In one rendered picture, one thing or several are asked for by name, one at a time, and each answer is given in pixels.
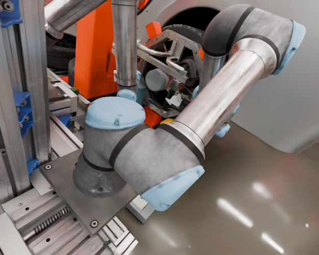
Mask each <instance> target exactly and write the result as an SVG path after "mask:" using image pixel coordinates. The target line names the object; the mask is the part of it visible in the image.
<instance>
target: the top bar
mask: <svg viewBox="0 0 319 255"><path fill-rule="evenodd" d="M137 56H139V57H141V58H142V59H144V60H146V61H147V62H149V63H151V64H152V65H154V66H156V67H157V68H159V69H161V70H162V71H164V72H166V73H167V74H169V75H171V76H172V77H174V78H176V79H178V80H179V81H181V82H183V83H184V84H186V83H188V80H189V78H188V77H187V76H182V75H180V74H179V72H178V71H176V70H175V69H173V68H171V67H170V66H168V65H166V64H164V63H163V62H161V61H159V60H158V59H156V58H154V57H152V56H151V55H149V54H147V53H145V52H144V51H142V50H140V49H137Z"/></svg>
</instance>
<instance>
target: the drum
mask: <svg viewBox="0 0 319 255"><path fill-rule="evenodd" d="M172 79H174V77H172V76H171V75H169V74H167V73H166V72H164V71H162V70H161V69H159V68H156V69H154V70H151V71H149V72H148V73H147V75H146V84H147V86H148V88H149V89H150V90H152V91H162V90H165V89H168V88H170V87H169V86H170V82H171V81H172Z"/></svg>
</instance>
